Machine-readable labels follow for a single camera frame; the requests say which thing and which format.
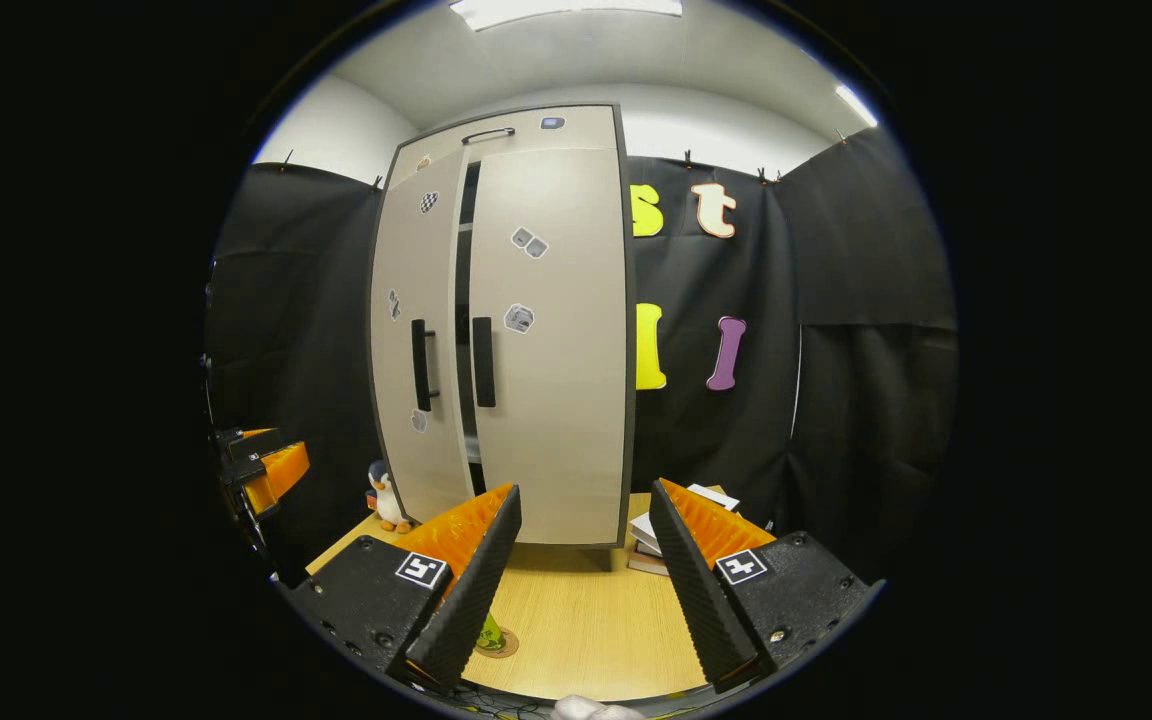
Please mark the penguin plush toy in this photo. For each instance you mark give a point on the penguin plush toy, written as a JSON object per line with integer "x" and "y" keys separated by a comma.
{"x": 386, "y": 495}

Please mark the round brown coaster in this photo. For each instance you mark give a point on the round brown coaster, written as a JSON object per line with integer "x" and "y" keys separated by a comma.
{"x": 506, "y": 645}

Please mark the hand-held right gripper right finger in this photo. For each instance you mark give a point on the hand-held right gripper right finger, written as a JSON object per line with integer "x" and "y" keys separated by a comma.
{"x": 701, "y": 600}

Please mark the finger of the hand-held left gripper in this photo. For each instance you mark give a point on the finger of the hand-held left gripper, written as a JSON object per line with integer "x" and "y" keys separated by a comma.
{"x": 281, "y": 472}
{"x": 251, "y": 440}

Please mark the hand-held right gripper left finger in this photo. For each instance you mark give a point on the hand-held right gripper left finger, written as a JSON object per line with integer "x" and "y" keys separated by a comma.
{"x": 471, "y": 600}

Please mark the grey cabinet door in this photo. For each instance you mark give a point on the grey cabinet door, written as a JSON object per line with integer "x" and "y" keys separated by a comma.
{"x": 566, "y": 420}
{"x": 436, "y": 270}

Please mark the black backdrop cloth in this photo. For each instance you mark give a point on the black backdrop cloth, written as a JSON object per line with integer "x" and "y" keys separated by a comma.
{"x": 296, "y": 300}
{"x": 836, "y": 420}

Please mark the grey open-shelf cabinet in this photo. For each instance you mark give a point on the grey open-shelf cabinet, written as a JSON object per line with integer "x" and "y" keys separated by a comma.
{"x": 627, "y": 400}

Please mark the brown book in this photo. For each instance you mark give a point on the brown book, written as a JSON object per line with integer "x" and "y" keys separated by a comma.
{"x": 646, "y": 565}

